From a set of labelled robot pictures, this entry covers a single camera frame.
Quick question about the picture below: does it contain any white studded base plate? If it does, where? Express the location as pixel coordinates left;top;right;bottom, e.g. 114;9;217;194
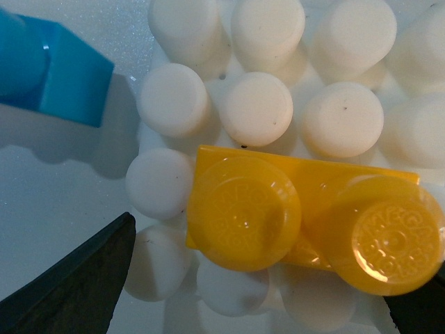
124;1;444;333

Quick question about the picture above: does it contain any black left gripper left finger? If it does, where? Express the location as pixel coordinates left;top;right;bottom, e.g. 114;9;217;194
1;212;136;333

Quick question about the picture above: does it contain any blue toy brick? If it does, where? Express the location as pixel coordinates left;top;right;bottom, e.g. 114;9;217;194
1;8;114;127

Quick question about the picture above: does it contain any yellow toy brick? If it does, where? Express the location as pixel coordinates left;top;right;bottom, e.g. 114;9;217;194
186;145;444;296

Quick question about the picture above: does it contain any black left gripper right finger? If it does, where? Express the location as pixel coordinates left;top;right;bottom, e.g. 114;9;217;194
384;264;444;334

